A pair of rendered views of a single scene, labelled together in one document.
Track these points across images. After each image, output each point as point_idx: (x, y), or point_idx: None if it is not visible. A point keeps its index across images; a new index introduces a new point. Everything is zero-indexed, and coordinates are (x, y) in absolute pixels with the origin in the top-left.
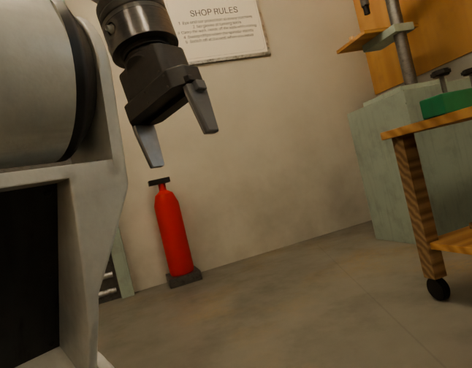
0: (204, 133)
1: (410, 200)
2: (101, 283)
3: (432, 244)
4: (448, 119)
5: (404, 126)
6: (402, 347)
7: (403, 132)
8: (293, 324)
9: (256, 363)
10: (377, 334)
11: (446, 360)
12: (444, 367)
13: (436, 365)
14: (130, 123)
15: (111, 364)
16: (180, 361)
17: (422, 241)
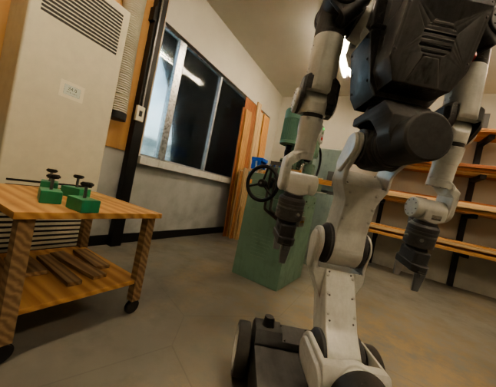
0: (278, 249)
1: (16, 276)
2: (313, 288)
3: (21, 310)
4: (97, 216)
5: (54, 213)
6: (83, 382)
7: (51, 217)
8: None
9: None
10: None
11: (109, 362)
12: (117, 362)
13: (114, 365)
14: (292, 245)
15: (303, 336)
16: None
17: (13, 311)
